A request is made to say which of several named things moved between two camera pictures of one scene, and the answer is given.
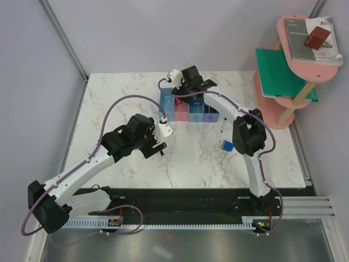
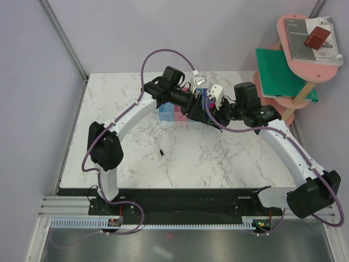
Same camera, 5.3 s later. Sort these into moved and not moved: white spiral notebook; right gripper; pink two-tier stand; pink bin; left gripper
Moved: left gripper; right gripper
Not moved: pink two-tier stand; pink bin; white spiral notebook
